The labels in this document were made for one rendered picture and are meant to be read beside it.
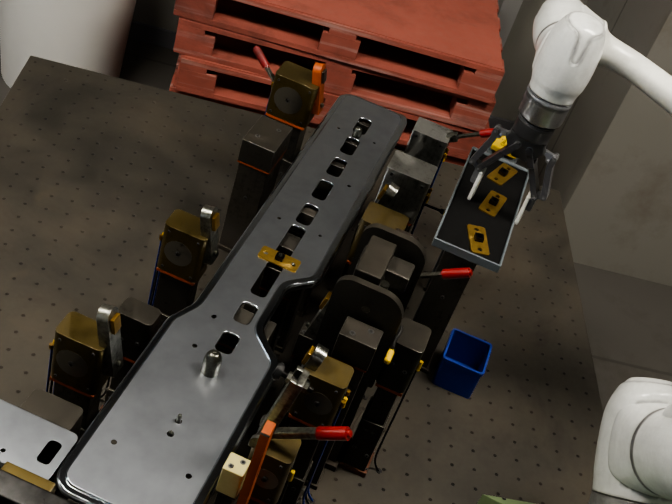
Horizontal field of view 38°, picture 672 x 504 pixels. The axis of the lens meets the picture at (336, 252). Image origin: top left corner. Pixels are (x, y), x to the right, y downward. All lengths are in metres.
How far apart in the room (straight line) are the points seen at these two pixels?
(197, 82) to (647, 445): 2.20
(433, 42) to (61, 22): 1.35
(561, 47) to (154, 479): 1.01
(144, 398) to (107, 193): 0.94
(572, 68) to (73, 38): 2.35
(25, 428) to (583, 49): 1.13
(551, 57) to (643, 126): 1.91
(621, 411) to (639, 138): 2.02
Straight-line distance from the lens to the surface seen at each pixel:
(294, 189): 2.15
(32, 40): 3.85
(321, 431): 1.52
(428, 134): 2.37
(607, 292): 4.00
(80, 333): 1.68
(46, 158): 2.59
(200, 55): 3.41
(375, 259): 1.74
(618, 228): 3.97
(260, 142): 2.21
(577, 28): 1.81
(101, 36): 3.82
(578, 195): 3.85
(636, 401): 1.84
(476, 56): 3.38
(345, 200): 2.17
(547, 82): 1.84
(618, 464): 1.82
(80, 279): 2.27
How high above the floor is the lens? 2.28
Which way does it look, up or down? 39 degrees down
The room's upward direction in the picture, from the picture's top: 20 degrees clockwise
